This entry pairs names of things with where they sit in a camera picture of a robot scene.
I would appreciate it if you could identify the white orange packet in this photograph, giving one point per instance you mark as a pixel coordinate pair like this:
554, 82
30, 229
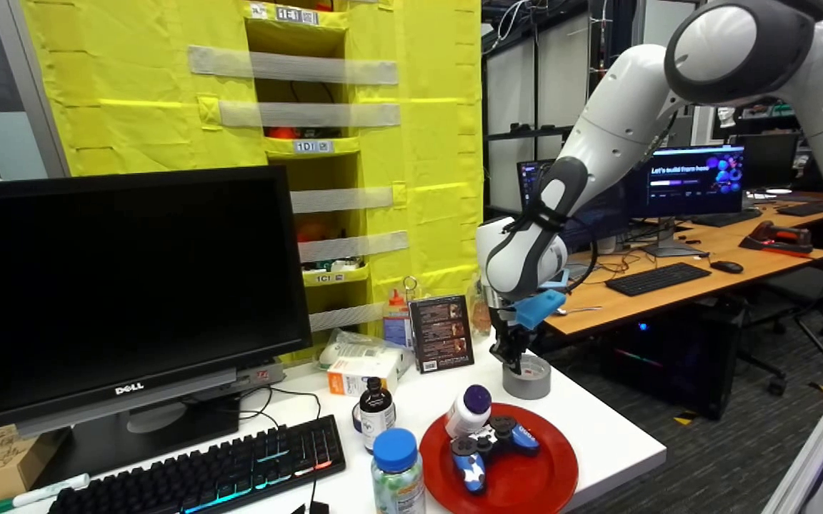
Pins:
363, 362

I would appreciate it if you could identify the clear bottle blue cap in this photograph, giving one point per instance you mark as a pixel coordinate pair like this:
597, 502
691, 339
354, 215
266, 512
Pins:
397, 474

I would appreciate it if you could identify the plain black keyboard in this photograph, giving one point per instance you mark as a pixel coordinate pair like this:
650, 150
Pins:
657, 277

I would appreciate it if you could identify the green white marker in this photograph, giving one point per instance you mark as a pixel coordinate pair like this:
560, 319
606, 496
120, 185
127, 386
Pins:
36, 493

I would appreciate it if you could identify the yellow fabric shelf unit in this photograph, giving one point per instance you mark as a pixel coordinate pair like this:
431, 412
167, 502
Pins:
144, 86

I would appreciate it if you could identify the grey tape roll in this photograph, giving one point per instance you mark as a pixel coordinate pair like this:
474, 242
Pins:
533, 384

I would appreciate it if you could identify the red black device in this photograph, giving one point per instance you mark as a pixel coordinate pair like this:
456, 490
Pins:
774, 239

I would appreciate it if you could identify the black computer tower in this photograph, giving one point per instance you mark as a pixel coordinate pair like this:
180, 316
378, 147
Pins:
677, 362

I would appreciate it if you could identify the white bottle purple cap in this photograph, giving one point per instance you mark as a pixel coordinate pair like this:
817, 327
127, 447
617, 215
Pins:
470, 412

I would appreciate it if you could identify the orange filled glass jar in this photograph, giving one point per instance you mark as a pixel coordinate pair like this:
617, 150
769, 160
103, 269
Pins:
478, 320

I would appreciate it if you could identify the wooden desk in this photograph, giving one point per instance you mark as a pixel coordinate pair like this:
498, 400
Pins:
621, 304

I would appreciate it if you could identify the red plate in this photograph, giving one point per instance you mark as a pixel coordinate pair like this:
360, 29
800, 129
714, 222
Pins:
526, 480

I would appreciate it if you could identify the small bottle orange cap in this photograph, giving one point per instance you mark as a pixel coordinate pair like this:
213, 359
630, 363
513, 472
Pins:
397, 320

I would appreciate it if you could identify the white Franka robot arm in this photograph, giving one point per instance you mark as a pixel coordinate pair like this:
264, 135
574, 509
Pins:
621, 105

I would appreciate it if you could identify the small dark glass bottle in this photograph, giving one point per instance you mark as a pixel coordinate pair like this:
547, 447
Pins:
373, 412

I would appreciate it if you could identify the black backlit keyboard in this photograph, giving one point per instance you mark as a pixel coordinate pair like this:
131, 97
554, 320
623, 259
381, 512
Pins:
213, 472

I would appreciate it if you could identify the black Dell monitor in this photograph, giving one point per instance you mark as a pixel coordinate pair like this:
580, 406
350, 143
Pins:
127, 294

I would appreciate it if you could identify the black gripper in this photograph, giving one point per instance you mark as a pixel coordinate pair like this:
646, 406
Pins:
508, 344

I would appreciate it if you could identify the monitor with purple picture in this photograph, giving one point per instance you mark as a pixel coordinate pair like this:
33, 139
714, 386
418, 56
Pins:
691, 180

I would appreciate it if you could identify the black computer mouse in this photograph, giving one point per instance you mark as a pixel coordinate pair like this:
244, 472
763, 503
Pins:
726, 267

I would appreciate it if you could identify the dark picture frame card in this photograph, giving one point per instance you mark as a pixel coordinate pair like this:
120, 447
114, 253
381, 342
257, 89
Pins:
440, 333

